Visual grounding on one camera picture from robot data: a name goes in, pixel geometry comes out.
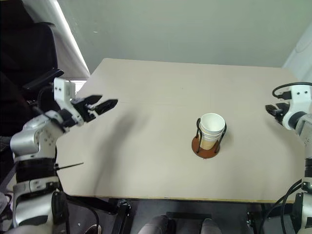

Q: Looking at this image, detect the black office chair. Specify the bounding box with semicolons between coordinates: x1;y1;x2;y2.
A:
0;0;65;153

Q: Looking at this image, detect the grey rounded shape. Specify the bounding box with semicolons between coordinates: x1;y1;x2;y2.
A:
137;214;176;234
199;217;223;234

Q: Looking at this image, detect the tan paper cup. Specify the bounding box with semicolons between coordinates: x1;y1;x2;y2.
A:
199;136;221;151
199;126;224;141
199;112;226;134

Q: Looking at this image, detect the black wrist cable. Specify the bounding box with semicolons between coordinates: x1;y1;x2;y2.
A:
272;82;312;101
36;84;57;116

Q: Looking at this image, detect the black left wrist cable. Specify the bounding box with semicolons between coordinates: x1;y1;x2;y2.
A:
36;84;57;116

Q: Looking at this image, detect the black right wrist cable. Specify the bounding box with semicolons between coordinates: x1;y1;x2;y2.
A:
272;82;312;101

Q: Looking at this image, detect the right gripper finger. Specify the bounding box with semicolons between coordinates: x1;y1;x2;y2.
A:
276;102;291;112
265;104;281;117

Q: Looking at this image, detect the black table frame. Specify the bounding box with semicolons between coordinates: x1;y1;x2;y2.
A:
65;194;270;234

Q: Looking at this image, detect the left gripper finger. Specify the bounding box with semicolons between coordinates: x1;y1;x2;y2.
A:
96;98;119;116
83;95;103;104

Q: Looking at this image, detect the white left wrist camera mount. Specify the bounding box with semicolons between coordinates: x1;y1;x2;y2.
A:
53;77;84;126

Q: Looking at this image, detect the black zip tie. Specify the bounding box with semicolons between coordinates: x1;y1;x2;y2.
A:
57;162;84;171

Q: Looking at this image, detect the black left lower cable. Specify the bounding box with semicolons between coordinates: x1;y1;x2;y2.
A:
52;190;101;234

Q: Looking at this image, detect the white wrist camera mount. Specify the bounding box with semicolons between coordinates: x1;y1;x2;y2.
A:
53;77;84;126
282;85;312;130

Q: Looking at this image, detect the white curtain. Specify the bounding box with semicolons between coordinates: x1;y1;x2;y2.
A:
21;0;91;80

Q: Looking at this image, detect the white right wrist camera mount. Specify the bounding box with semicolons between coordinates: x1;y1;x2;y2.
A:
282;85;312;130

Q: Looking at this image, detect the black right lower cable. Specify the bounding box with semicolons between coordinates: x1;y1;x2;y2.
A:
257;178;304;234

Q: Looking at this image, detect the wooden base wire rack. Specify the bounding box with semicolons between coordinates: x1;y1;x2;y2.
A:
191;117;228;160

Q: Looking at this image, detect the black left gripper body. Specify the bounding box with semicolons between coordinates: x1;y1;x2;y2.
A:
71;98;98;123

